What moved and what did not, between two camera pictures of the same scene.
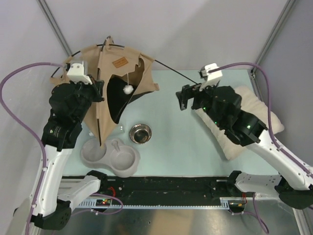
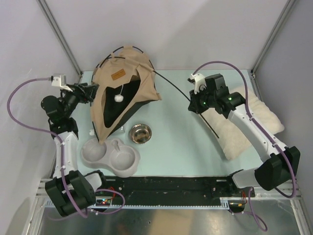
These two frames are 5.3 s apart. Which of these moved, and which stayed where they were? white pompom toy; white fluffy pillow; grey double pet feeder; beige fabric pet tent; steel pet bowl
Moved: beige fabric pet tent; white pompom toy
Stayed: grey double pet feeder; white fluffy pillow; steel pet bowl
